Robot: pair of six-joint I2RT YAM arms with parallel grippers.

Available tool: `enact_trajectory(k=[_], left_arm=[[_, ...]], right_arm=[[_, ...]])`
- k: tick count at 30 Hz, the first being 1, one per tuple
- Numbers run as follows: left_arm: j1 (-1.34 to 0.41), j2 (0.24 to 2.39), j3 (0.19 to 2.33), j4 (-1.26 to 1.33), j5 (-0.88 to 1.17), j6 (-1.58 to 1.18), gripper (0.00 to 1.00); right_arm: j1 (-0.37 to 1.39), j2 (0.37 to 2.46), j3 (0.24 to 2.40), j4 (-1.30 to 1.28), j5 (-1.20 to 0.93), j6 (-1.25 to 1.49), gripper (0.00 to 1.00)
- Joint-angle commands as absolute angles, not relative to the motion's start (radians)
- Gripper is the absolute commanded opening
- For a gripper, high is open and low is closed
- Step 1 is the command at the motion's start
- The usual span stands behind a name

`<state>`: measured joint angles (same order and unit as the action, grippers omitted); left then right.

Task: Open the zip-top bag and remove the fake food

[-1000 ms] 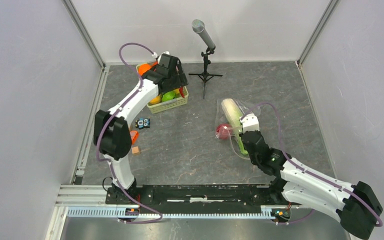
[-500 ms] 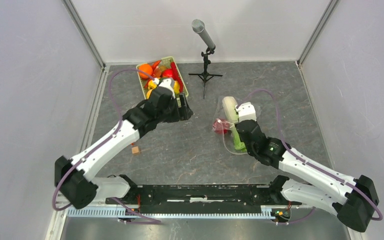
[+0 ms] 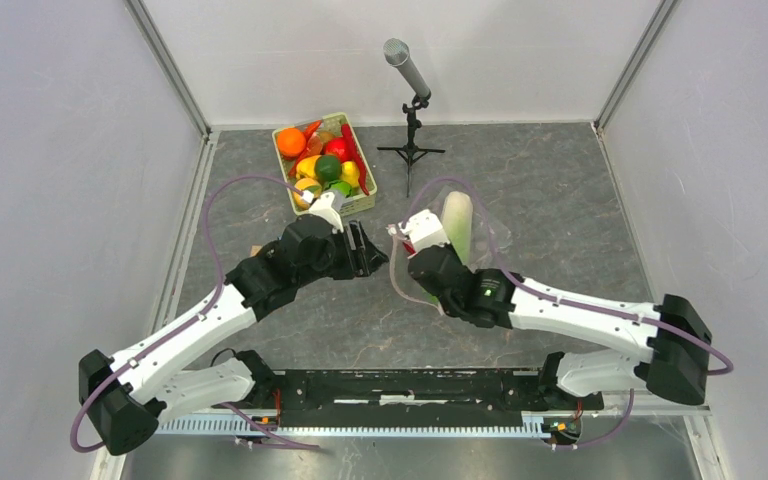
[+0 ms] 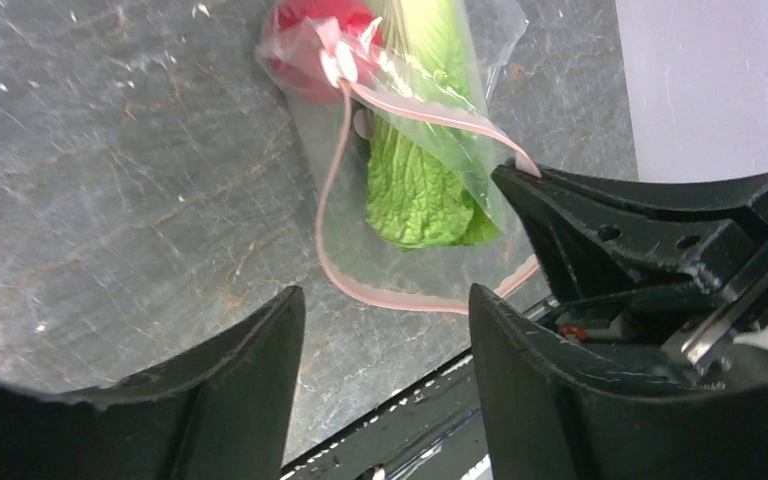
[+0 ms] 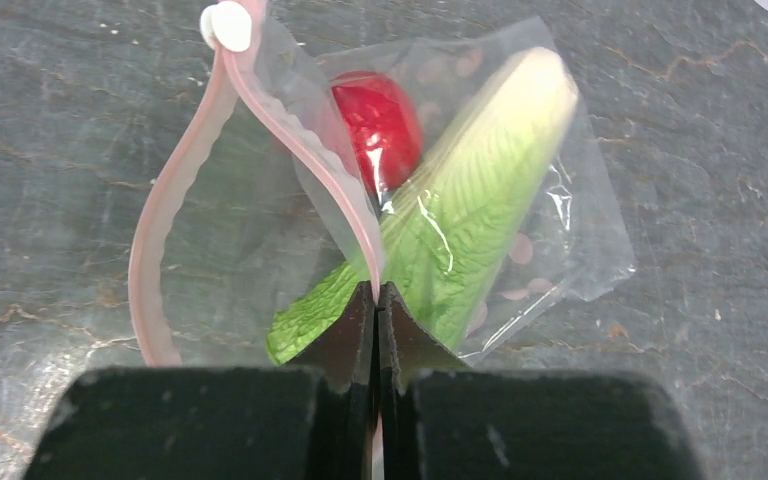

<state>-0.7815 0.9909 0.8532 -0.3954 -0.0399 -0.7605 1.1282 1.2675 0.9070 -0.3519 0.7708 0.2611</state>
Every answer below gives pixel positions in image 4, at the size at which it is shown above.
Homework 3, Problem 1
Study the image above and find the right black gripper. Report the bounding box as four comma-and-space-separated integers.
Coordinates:
491, 165, 768, 390

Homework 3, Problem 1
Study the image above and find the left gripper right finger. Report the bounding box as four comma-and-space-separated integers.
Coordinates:
469, 284, 768, 479

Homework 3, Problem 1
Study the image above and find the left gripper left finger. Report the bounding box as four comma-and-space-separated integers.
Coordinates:
0, 286, 306, 479

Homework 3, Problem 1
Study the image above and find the fake napa cabbage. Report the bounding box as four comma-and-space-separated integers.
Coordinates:
366, 1, 500, 250

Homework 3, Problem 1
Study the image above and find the clear zip top bag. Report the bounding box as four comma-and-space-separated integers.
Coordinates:
256, 1, 537, 313

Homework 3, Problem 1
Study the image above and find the fake red pepper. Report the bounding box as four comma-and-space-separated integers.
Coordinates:
261, 1, 384, 104

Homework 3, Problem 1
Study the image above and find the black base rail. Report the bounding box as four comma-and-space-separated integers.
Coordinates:
282, 350, 493, 480

